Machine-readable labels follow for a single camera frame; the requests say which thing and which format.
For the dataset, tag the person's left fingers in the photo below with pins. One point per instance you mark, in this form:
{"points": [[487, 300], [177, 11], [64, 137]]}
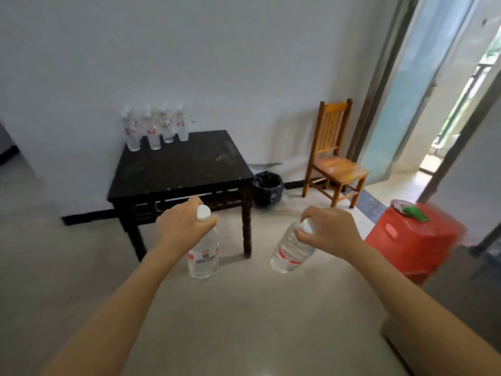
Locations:
{"points": [[205, 227]]}

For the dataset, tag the clear water bottle white cap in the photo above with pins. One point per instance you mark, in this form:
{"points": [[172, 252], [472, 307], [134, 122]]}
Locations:
{"points": [[203, 252], [291, 248]]}

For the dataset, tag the glass sliding door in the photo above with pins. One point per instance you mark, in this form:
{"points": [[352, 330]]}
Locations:
{"points": [[395, 86]]}

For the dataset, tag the orange wooden chair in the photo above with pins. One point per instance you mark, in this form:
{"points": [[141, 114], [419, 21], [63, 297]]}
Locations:
{"points": [[332, 156]]}

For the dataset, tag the green and white object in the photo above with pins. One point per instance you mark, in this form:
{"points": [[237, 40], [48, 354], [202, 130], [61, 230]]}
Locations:
{"points": [[411, 210]]}

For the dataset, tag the person's right forearm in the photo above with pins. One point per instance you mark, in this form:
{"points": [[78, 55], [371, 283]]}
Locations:
{"points": [[415, 309]]}

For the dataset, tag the bin with black bag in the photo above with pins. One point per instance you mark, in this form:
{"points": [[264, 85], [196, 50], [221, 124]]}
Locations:
{"points": [[267, 188]]}

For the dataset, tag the person's left hand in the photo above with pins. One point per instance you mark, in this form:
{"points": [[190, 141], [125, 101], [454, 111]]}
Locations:
{"points": [[178, 227]]}

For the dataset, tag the person's right hand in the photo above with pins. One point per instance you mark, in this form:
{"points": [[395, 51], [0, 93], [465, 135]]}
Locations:
{"points": [[332, 231]]}

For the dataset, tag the person's left forearm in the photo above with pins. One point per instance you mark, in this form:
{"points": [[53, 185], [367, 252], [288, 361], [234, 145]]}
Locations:
{"points": [[113, 313]]}

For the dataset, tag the dark wooden square table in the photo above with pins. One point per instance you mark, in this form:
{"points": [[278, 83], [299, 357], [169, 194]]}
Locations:
{"points": [[180, 168]]}

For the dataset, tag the person's right fingers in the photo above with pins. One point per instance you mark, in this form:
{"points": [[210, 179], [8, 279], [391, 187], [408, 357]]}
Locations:
{"points": [[305, 235]]}

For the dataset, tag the clear water bottle red label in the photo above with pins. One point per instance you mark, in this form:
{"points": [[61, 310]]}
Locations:
{"points": [[166, 125], [132, 131], [181, 123], [152, 129]]}

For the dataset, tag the red plastic stool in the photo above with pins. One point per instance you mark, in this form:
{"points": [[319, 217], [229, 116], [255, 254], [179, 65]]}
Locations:
{"points": [[415, 240]]}

